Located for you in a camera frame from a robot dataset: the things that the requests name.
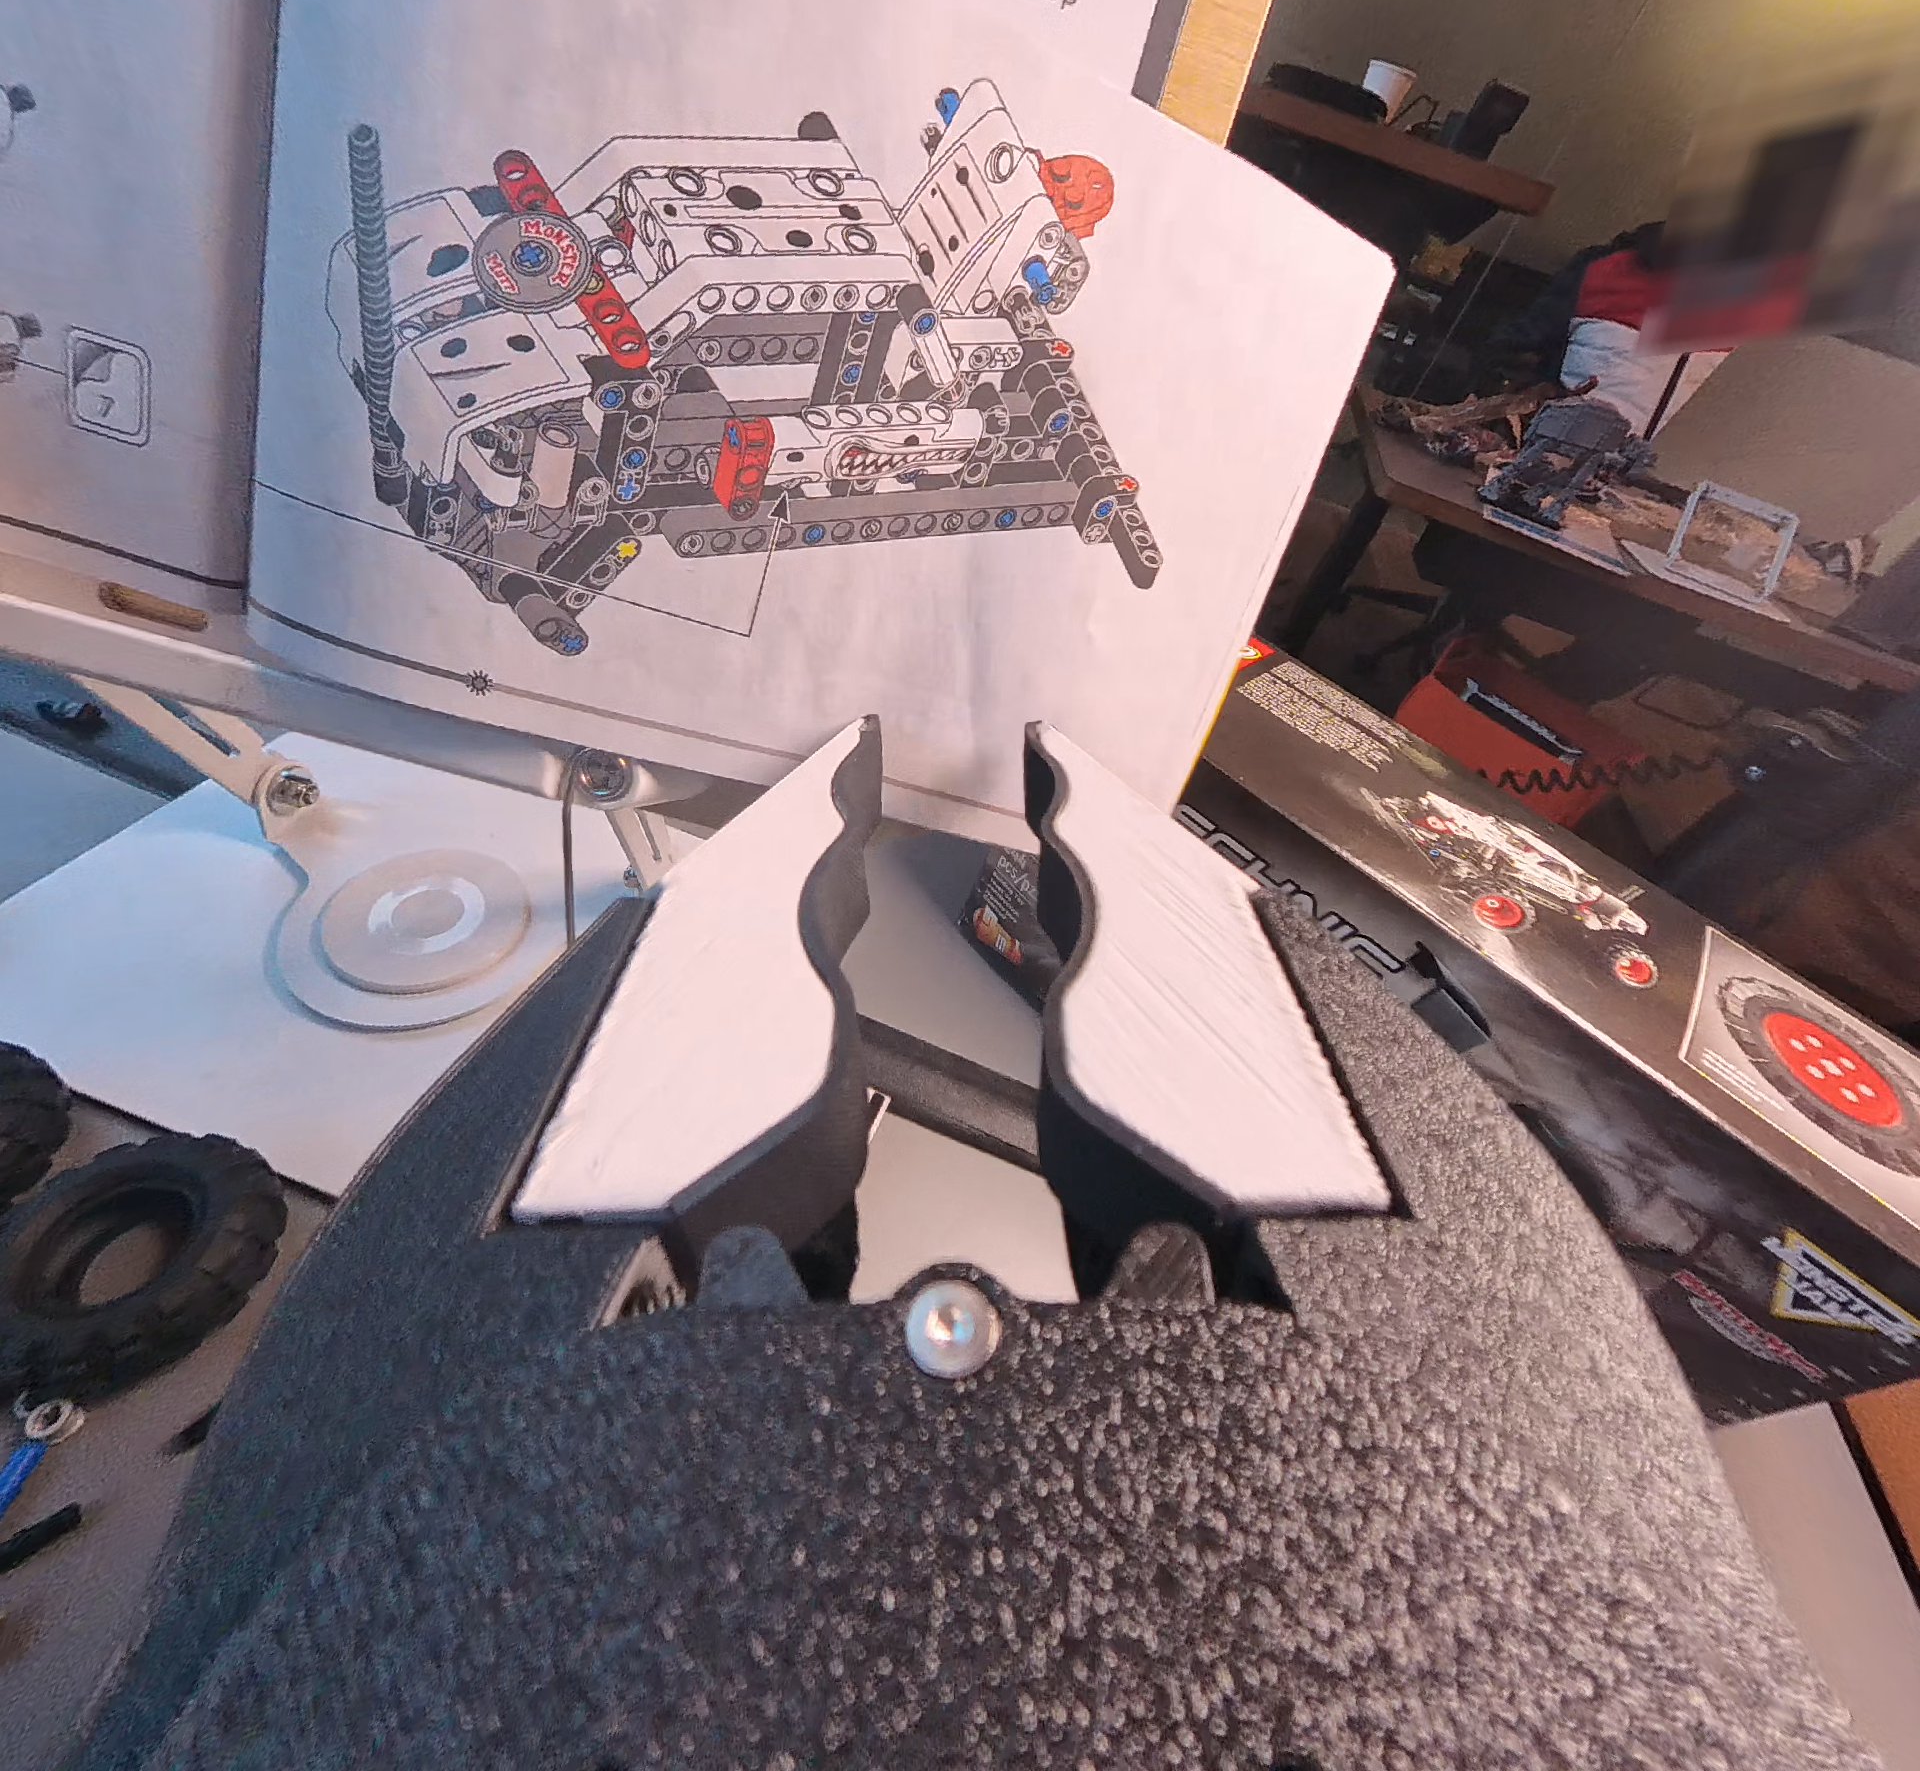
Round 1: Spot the black toy set box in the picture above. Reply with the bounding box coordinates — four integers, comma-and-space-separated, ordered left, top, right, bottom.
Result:
959, 639, 1920, 1428

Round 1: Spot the dark grey brick model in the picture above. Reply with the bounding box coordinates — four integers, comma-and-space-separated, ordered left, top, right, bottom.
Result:
1477, 397, 1660, 527

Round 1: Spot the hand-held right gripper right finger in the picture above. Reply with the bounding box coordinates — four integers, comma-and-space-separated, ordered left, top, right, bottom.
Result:
1024, 718, 1398, 1224

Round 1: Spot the grey desk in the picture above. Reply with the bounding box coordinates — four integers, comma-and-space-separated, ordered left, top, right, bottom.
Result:
0, 1096, 1920, 1771

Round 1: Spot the pile of small brick parts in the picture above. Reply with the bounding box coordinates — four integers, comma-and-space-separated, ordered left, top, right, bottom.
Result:
0, 1394, 93, 1576

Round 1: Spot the black rubber toy tyre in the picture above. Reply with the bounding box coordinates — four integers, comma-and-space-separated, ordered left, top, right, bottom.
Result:
0, 1043, 73, 1203
0, 1132, 290, 1405

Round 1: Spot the white book stand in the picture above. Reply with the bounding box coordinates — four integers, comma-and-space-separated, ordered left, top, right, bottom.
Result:
0, 556, 722, 1203

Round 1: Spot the building instruction booklet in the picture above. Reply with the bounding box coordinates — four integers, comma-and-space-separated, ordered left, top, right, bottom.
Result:
0, 0, 1399, 828

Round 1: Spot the clear acrylic stand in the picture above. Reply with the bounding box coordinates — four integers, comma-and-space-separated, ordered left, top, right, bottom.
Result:
1664, 479, 1801, 603

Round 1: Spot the wooden background table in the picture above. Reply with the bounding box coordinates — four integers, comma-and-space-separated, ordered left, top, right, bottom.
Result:
1242, 88, 1555, 222
1356, 419, 1920, 695

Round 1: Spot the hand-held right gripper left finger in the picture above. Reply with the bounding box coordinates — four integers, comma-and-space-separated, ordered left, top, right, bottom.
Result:
510, 713, 886, 1226

